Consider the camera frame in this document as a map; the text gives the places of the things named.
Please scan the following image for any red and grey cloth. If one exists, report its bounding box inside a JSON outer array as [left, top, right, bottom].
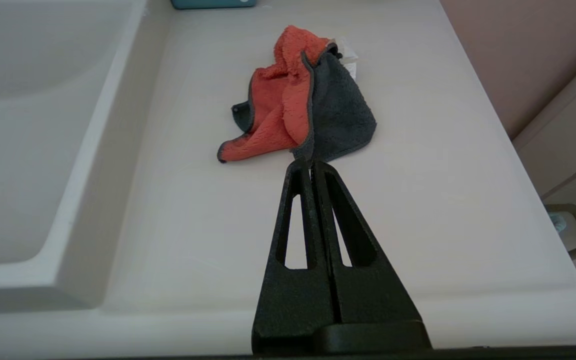
[[217, 25, 378, 164]]

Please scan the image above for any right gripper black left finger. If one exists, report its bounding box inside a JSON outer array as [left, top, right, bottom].
[[251, 159, 341, 353]]

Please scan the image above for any beige sink basin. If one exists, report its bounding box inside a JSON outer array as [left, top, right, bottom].
[[0, 0, 174, 313]]

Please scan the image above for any small blue tray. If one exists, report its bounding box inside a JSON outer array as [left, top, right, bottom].
[[170, 0, 258, 10]]

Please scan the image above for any beige cabinet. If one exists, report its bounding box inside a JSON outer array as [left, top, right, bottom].
[[512, 45, 576, 206]]

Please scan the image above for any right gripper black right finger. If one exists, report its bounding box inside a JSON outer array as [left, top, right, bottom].
[[313, 160, 423, 323]]

